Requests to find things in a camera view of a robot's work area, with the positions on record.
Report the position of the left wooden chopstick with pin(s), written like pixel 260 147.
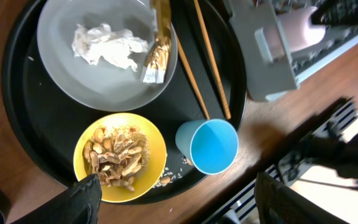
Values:
pixel 192 80

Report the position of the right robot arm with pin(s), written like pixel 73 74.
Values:
pixel 332 152

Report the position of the gold foil wrapper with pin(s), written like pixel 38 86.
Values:
pixel 156 62

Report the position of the scattered rice grains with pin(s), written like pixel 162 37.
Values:
pixel 169 175

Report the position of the round black serving tray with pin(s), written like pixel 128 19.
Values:
pixel 48 123

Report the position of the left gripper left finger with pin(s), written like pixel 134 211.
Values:
pixel 78 204

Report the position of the peanut shells pile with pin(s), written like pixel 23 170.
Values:
pixel 118 155

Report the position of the blue cup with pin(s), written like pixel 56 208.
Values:
pixel 210 145

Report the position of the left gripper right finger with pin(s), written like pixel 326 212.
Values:
pixel 277 203

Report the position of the pink cup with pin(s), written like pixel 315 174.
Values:
pixel 299 32

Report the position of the right wooden chopstick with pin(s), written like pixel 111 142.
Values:
pixel 212 61

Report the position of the wooden chopstick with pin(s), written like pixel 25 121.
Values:
pixel 212 61
pixel 192 80

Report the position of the white tissue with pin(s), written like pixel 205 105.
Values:
pixel 113 46

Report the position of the grey dishwasher rack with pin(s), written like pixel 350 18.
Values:
pixel 272 70

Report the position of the single peanut shell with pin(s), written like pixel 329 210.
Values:
pixel 165 180

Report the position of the grey plate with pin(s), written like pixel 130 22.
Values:
pixel 103 86

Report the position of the yellow bowl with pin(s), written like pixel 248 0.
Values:
pixel 152 173

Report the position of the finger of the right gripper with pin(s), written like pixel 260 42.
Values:
pixel 336 13

